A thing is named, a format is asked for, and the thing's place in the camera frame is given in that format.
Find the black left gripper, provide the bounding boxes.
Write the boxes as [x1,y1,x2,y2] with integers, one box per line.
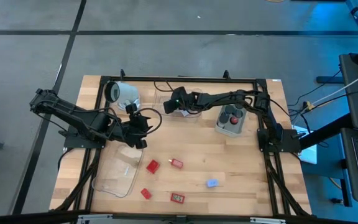
[124,113,154,149]

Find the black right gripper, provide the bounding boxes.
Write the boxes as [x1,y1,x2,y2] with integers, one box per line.
[163,93,200,114]

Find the red digital clock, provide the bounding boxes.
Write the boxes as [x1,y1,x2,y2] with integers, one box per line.
[170,192,186,205]

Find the clear plastic bin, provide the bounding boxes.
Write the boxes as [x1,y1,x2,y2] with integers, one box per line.
[91,144,145,198]
[152,85,203,119]

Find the white plastic bin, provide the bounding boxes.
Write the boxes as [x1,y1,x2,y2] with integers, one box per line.
[214,103,248,138]

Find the white box beside table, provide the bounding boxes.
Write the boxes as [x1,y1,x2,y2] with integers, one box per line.
[291,125,318,165]

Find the black desk leg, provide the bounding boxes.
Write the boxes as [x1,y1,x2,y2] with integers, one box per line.
[299,113,354,150]

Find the black side desk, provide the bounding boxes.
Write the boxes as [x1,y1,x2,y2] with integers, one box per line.
[338,40,358,131]

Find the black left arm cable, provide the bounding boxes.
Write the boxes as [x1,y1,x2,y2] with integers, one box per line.
[134,107,163,135]

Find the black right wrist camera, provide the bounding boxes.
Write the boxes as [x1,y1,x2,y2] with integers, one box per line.
[172,86,188,100]

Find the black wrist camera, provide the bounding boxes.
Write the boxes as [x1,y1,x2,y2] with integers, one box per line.
[172,86,188,100]
[125,103,139,115]

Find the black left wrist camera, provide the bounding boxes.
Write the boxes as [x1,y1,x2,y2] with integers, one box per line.
[125,103,139,115]

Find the black table frame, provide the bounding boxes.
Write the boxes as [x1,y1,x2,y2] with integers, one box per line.
[50,70,312,224]

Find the white cable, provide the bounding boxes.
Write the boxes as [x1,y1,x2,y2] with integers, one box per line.
[311,66,358,106]

